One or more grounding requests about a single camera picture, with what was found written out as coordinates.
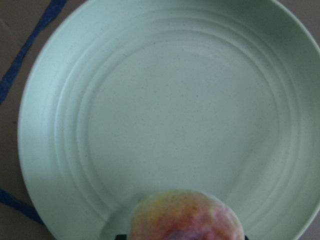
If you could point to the pink yellow peach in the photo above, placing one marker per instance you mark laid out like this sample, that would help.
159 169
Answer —
184 215

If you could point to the green plate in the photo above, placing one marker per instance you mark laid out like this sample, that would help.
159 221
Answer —
130 97

